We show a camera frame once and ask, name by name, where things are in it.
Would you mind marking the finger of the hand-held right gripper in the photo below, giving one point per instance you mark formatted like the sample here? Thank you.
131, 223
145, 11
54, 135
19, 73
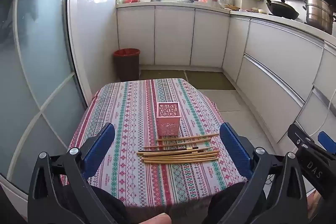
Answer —
328, 142
299, 138

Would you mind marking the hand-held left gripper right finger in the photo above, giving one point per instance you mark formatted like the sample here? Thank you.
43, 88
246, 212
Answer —
235, 150

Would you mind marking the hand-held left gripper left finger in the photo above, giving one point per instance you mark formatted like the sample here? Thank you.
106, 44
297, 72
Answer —
101, 150

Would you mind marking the pile of bamboo chopsticks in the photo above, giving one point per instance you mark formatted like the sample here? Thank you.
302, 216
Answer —
178, 159

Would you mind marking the pink perforated utensil holder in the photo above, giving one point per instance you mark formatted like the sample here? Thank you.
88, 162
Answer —
168, 124

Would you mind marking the person's right hand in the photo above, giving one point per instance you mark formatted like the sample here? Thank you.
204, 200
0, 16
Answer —
315, 209

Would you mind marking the person's left hand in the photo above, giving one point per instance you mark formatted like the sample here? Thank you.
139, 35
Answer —
158, 219

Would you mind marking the person's left leg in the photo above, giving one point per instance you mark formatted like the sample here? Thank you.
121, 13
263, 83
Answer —
105, 200

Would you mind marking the person's leg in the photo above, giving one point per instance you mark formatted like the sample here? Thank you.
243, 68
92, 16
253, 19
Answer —
231, 200
105, 200

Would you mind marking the person's right leg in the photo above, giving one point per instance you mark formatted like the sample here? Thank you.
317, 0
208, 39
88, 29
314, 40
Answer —
231, 200

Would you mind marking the patterned woven tablecloth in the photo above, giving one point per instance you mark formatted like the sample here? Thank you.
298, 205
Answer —
131, 108

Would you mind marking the white kitchen cabinet with drawers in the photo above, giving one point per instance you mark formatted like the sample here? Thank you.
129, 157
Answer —
275, 69

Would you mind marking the olive floor mat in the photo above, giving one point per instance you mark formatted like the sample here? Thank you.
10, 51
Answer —
210, 80
161, 74

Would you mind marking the brown trash bin red liner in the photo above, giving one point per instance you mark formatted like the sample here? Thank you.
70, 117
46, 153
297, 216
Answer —
126, 64

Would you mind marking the frosted glass sliding door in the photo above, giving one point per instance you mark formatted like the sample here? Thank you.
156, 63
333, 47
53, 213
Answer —
39, 56

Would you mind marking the steel steamer pot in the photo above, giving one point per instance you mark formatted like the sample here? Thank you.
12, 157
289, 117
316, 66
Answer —
319, 14

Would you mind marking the black wok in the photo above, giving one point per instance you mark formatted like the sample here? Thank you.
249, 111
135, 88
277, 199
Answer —
284, 11

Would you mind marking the white cup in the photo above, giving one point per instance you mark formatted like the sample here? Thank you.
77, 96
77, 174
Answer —
214, 2

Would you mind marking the red bowl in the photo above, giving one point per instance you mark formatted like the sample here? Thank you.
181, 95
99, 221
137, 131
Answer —
131, 0

